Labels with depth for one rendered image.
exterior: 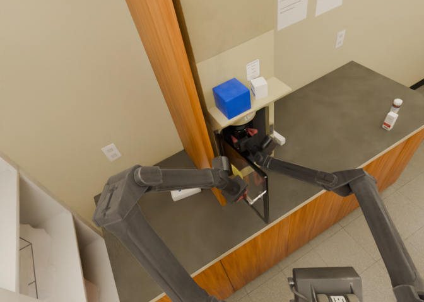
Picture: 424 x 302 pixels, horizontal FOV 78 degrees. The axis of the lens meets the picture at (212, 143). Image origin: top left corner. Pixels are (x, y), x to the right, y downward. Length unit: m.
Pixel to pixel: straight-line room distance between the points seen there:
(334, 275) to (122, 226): 0.37
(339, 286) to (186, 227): 1.01
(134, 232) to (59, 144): 0.98
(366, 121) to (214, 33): 1.19
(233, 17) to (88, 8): 0.57
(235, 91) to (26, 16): 0.78
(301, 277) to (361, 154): 1.24
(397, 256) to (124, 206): 0.64
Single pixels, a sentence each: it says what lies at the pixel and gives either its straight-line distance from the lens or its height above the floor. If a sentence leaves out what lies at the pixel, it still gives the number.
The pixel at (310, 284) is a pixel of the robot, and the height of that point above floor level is 1.73.
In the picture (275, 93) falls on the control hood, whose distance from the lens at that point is 1.05.
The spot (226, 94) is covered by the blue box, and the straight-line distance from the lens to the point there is 0.92.
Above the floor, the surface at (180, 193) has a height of 0.98.
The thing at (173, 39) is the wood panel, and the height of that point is 1.86.
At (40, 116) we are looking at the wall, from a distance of 1.38.
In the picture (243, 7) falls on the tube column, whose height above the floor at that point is 1.82.
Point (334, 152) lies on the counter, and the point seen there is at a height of 0.94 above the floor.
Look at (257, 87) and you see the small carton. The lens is 0.99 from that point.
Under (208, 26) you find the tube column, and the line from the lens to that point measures 0.88.
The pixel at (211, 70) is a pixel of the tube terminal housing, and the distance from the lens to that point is 0.94.
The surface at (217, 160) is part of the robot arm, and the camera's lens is 0.97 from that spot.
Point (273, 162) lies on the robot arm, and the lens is 1.14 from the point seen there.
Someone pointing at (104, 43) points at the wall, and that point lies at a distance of 1.25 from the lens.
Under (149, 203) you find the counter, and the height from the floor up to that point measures 0.94.
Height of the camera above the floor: 2.17
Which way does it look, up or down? 48 degrees down
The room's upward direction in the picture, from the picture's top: 15 degrees counter-clockwise
